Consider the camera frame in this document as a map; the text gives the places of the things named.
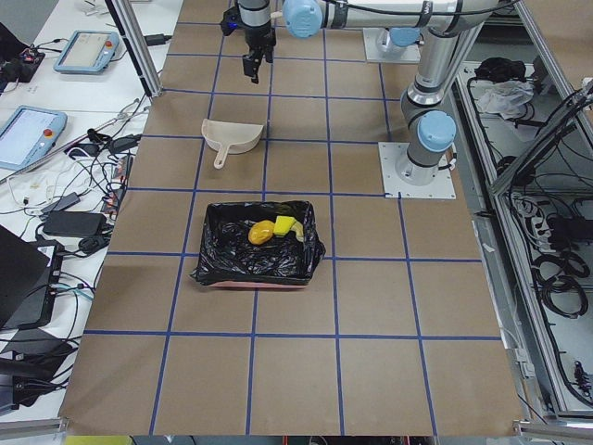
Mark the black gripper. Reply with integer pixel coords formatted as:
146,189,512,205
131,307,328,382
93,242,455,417
235,0,276,84

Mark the beige plastic dustpan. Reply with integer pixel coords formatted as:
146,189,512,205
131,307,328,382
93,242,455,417
201,119,264,170

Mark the yellow green sponge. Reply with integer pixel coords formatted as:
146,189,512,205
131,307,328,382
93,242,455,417
273,215,297,236

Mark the orange-brown bread roll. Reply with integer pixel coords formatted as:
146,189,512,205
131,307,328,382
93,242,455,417
248,220,274,246

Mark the bin with black bag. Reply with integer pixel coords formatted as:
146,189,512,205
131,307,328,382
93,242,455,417
191,200,325,287

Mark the black power adapter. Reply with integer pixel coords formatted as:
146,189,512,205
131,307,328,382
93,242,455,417
144,33,172,46

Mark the far blue teach pendant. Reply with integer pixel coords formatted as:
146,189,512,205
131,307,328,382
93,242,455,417
54,31,120,74

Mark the blue teach pendant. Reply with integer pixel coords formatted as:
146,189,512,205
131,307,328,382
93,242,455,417
1,106,68,171
54,31,120,74

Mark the near blue teach pendant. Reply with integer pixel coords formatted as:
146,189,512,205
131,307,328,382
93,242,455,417
1,106,68,171

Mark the black power brick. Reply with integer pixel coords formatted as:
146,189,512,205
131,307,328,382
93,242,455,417
43,210,107,237

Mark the white crumpled cloth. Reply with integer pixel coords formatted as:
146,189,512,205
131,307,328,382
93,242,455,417
476,81,534,120

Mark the black laptop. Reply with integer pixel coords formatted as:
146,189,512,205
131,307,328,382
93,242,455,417
1,227,64,331

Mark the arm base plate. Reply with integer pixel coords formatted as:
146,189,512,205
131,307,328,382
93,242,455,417
378,142,456,200
363,28,422,64

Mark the aluminium frame post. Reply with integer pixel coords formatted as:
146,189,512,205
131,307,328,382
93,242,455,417
106,0,162,98

